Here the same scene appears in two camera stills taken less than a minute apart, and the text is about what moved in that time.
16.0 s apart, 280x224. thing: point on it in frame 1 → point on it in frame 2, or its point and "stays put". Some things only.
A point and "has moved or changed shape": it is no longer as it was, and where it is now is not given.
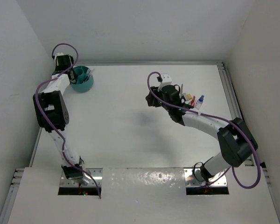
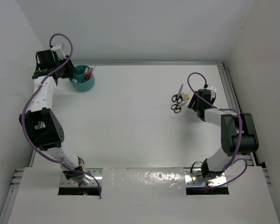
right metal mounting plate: [220, 180] stays put
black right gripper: [152, 100] → [192, 104]
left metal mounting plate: [83, 181] stays put
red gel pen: [193, 101] has moved or changed shape
